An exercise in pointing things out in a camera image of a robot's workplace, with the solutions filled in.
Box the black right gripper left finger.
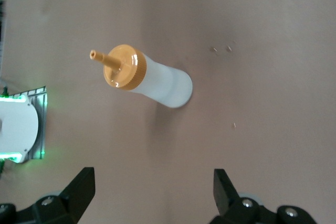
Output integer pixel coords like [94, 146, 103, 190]
[0, 166, 96, 224]

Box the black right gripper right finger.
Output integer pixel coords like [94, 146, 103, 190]
[209, 168, 318, 224]

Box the translucent sauce bottle orange cap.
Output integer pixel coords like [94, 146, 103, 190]
[89, 44, 194, 109]

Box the brown table cover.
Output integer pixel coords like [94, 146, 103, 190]
[0, 0, 336, 224]

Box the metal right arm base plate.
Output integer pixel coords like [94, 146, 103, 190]
[10, 85, 48, 161]

